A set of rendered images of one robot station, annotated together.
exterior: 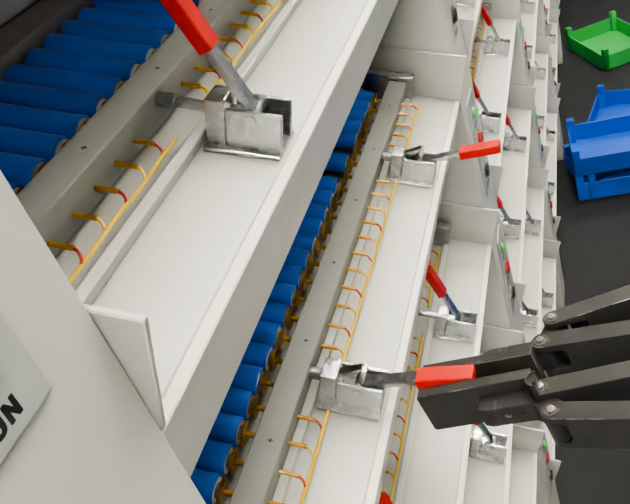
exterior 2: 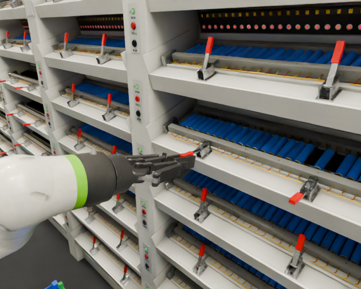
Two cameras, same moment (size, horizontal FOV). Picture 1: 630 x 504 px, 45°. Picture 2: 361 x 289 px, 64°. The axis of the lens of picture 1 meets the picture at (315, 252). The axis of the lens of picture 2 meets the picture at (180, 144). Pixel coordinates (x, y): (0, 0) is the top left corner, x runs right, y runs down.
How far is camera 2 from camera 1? 0.83 m
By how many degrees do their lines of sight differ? 92
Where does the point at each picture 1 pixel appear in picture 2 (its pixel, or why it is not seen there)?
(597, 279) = not seen: outside the picture
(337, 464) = (189, 148)
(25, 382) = (138, 50)
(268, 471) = (187, 132)
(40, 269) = (144, 44)
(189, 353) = (157, 74)
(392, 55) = not seen: outside the picture
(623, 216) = not seen: outside the picture
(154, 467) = (145, 74)
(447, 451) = (234, 238)
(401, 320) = (225, 168)
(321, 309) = (227, 144)
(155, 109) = (217, 62)
